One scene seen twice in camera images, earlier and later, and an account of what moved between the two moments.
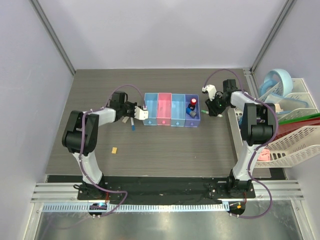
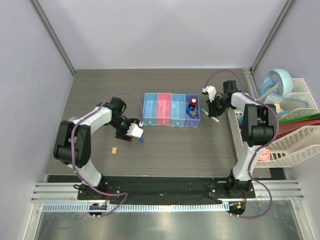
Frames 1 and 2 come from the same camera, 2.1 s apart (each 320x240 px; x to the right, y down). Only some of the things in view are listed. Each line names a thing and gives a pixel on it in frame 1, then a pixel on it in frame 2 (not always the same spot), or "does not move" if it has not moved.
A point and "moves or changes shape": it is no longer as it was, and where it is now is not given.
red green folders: x=288 y=125 does not move
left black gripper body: x=128 y=109 → x=122 y=126
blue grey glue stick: x=190 y=112 does not move
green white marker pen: x=207 y=112 moves or changes shape
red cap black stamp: x=192 y=105 does not move
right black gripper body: x=217 y=106 does not move
